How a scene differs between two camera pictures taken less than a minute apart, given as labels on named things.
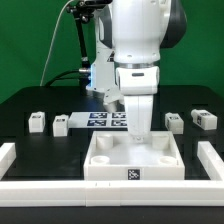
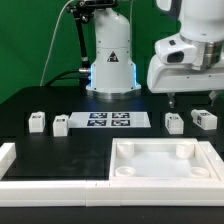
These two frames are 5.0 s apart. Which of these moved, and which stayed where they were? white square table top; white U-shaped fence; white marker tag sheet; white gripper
Moved: white gripper; white square table top
Stayed: white U-shaped fence; white marker tag sheet
